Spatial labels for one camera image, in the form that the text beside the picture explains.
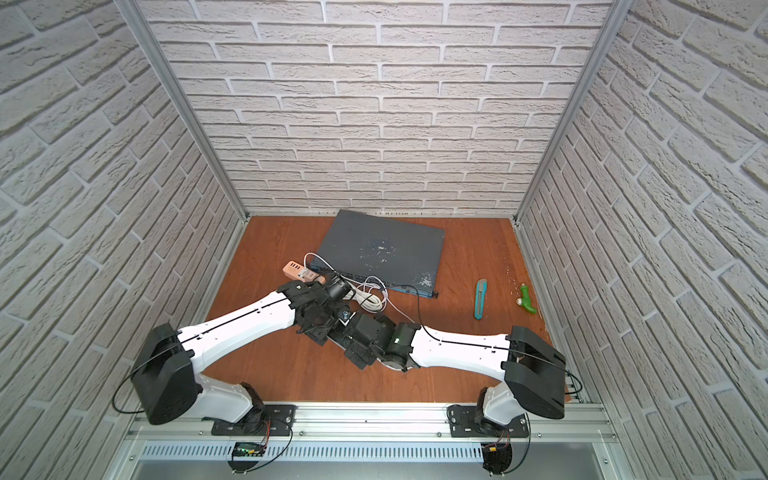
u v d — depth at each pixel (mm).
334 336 793
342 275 999
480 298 962
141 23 713
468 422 724
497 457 696
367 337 591
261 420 668
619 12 692
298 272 999
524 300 945
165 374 410
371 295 955
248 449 722
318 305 592
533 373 420
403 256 1033
